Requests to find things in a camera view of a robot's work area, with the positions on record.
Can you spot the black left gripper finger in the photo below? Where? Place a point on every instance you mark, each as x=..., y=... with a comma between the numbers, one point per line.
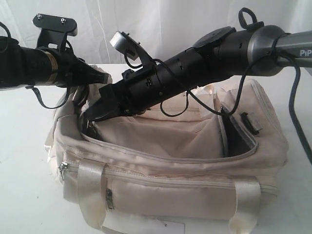
x=90, y=75

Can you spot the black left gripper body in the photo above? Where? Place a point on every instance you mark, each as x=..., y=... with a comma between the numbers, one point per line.
x=54, y=59

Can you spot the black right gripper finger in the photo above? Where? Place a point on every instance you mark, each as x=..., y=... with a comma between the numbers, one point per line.
x=100, y=110

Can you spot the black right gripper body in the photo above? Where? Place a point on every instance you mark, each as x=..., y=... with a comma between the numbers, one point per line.
x=135, y=93

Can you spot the cream fabric duffel bag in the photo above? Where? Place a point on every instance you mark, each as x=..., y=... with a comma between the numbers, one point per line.
x=193, y=165

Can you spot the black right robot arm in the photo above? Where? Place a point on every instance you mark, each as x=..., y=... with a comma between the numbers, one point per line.
x=215, y=57

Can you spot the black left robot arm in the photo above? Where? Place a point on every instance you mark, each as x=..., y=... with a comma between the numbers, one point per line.
x=17, y=66

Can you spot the white backdrop curtain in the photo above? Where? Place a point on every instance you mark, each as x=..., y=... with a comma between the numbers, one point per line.
x=163, y=27

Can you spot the white paper hang tag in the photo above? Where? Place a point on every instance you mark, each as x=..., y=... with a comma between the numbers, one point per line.
x=116, y=223

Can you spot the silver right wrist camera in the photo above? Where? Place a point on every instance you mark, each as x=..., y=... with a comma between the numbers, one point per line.
x=127, y=46

